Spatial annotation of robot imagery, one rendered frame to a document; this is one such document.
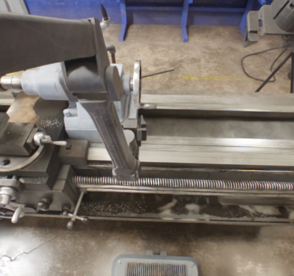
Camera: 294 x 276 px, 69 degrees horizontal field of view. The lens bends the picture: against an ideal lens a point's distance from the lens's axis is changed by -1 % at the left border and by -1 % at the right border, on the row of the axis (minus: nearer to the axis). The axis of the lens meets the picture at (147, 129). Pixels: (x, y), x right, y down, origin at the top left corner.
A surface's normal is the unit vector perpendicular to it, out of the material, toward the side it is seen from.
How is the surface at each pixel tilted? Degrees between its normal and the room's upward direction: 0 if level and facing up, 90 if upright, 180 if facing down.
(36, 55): 85
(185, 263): 0
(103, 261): 0
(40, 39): 80
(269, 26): 30
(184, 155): 36
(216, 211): 0
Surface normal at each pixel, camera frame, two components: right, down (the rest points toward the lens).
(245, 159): -0.02, -0.06
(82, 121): -0.04, 0.38
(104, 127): -0.11, 0.77
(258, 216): 0.00, -0.63
